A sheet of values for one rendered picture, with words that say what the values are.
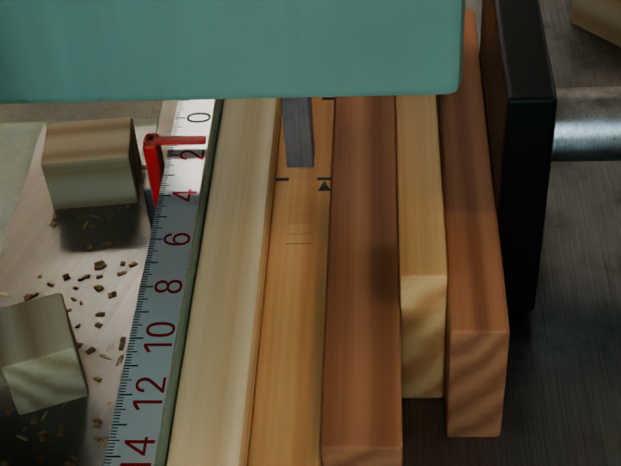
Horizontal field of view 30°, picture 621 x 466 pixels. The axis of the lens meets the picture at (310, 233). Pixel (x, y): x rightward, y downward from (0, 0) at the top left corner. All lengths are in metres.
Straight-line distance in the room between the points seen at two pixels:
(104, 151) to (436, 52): 0.30
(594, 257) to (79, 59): 0.20
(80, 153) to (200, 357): 0.28
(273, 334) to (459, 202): 0.07
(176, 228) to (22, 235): 0.26
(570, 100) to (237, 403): 0.15
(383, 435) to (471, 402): 0.05
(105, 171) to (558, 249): 0.26
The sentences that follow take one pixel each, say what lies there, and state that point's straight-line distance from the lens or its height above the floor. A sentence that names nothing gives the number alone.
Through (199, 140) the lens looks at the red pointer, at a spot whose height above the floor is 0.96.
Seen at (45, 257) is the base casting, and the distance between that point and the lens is 0.59.
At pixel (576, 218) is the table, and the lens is 0.44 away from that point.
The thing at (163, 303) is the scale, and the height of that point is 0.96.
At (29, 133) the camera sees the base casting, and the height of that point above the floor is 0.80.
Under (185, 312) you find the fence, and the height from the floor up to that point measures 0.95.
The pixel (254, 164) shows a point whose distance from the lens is 0.39.
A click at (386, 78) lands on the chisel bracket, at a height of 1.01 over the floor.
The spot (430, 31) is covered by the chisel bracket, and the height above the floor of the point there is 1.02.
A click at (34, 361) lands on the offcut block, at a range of 0.50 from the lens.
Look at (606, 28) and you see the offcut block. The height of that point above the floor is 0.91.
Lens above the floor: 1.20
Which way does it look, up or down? 43 degrees down
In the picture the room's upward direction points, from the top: 5 degrees counter-clockwise
